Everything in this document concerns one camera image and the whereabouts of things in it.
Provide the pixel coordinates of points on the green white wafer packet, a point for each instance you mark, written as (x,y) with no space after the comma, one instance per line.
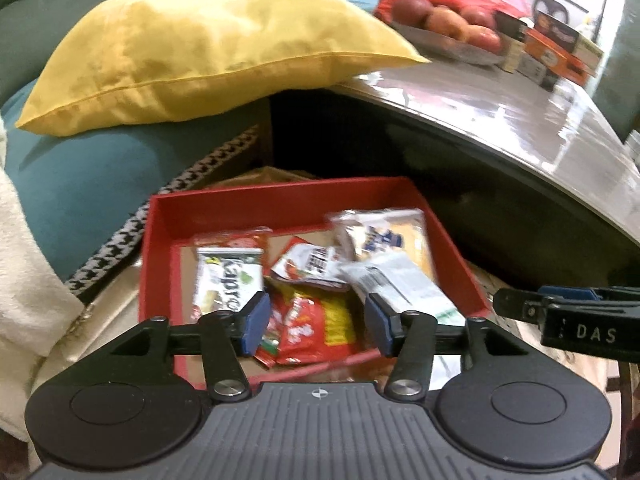
(225,280)

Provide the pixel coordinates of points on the red cardboard box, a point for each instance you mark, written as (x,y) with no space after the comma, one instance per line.
(160,260)

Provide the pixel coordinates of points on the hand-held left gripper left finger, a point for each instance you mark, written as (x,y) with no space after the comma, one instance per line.
(255,321)

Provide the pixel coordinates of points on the floral embroidered tablecloth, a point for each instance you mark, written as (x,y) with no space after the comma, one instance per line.
(100,310)

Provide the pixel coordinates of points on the black white houndstooth cloth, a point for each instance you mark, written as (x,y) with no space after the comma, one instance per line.
(110,255)

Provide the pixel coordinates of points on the white fluffy blanket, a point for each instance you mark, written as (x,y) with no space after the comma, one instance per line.
(30,310)

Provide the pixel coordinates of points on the grey fruit bowl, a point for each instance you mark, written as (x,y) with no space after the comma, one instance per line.
(450,47)

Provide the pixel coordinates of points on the clear bread slice packet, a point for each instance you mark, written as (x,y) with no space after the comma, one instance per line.
(395,235)

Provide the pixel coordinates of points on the small white box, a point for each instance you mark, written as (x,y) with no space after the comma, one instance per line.
(514,57)

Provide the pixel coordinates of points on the black orange printed box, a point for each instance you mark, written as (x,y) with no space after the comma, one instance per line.
(555,27)

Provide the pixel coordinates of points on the white yellow box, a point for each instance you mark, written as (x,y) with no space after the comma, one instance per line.
(589,55)

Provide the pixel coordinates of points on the grey green cabinet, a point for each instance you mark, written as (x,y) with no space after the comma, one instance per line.
(620,60)

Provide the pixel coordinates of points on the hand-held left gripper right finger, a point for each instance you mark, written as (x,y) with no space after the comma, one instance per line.
(378,325)

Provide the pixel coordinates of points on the orange flat box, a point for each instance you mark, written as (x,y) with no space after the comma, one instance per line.
(555,57)

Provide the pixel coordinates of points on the yellow pillow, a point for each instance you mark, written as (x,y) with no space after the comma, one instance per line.
(200,50)

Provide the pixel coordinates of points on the red yellow snack packet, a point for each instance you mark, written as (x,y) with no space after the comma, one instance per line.
(310,330)

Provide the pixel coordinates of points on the white grey printed snack packet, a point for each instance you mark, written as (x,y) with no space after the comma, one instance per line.
(400,285)

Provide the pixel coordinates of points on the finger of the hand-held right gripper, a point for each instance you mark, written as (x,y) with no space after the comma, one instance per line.
(517,305)
(575,292)

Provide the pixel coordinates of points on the small red white snack packet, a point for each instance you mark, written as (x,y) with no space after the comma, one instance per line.
(305,260)

